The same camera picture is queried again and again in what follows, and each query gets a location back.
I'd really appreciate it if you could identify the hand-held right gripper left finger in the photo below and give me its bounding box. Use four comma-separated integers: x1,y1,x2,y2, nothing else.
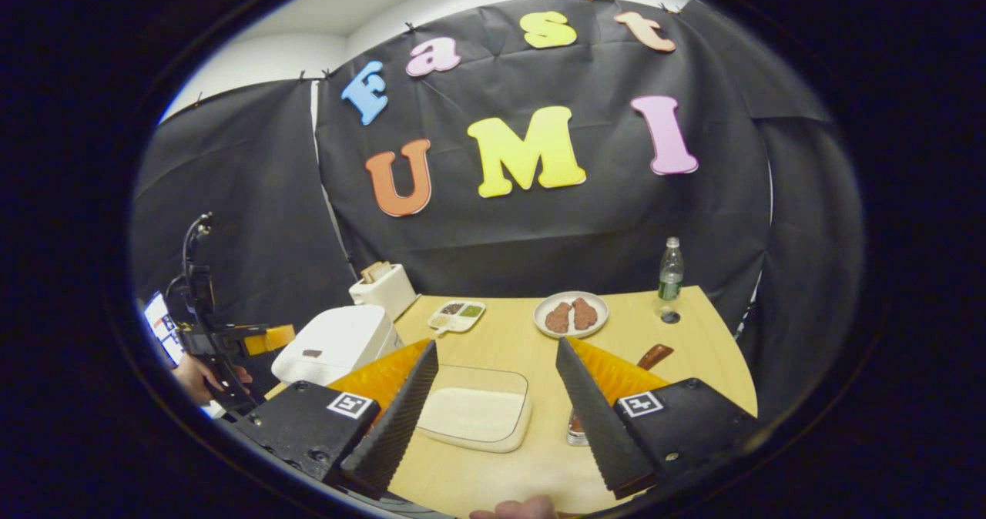
231,340,440,499

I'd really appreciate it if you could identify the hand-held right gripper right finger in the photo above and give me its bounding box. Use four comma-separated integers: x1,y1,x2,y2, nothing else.
556,337,760,499

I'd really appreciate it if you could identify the white rice cooker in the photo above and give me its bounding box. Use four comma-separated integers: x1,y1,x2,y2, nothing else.
271,304,403,387

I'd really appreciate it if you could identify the clear container of rice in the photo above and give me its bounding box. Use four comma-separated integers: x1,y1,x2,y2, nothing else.
416,363,532,454

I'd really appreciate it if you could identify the brown wooden spoon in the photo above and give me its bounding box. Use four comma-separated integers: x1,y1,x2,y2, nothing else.
636,343,675,371

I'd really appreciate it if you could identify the computer monitor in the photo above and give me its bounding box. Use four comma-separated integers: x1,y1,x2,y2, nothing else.
143,292,186,367

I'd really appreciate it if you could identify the white round plate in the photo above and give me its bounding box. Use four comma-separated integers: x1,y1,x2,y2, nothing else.
533,291,609,340

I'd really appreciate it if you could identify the white toaster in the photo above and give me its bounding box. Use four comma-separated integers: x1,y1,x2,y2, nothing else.
349,263,421,321

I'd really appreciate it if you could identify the white divided condiment dish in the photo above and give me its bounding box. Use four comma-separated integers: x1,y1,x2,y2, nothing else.
428,300,487,335

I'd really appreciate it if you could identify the green label plastic bottle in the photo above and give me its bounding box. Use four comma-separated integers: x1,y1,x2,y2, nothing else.
659,236,685,302

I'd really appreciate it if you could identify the black backdrop cloth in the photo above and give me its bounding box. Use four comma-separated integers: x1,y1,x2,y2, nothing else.
131,0,864,397

